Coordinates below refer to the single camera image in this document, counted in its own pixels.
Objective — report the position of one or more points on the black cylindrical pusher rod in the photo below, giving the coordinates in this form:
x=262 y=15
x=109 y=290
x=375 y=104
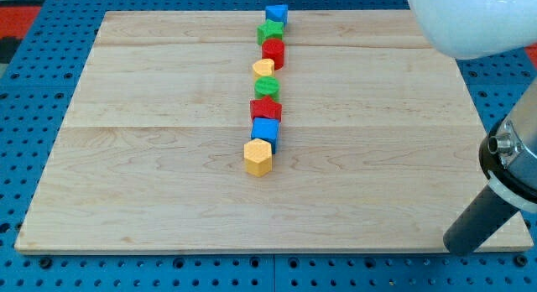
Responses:
x=478 y=222

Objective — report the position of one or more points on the wooden board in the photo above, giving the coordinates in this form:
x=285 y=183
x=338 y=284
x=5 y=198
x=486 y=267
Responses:
x=376 y=150

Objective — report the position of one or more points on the yellow hexagon block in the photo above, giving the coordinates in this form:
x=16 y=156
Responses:
x=257 y=155

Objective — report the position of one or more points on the green cylinder block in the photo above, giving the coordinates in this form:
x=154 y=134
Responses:
x=267 y=86

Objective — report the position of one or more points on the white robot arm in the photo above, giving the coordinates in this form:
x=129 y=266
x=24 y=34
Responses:
x=471 y=29

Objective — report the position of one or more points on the green star block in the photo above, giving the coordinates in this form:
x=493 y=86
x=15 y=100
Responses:
x=269 y=30

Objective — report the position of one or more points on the blue triangle block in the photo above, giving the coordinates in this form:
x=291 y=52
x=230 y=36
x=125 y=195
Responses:
x=277 y=13

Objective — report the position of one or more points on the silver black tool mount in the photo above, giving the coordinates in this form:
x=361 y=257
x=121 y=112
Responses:
x=508 y=154

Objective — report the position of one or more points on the blue cube block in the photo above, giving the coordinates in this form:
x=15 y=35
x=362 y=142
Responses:
x=266 y=129

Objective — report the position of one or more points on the red star block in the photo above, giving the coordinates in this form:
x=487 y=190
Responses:
x=266 y=108

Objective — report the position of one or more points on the red cylinder block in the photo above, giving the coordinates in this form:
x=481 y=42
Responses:
x=274 y=49

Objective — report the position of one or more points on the yellow heart block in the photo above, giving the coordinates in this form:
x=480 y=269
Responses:
x=263 y=68

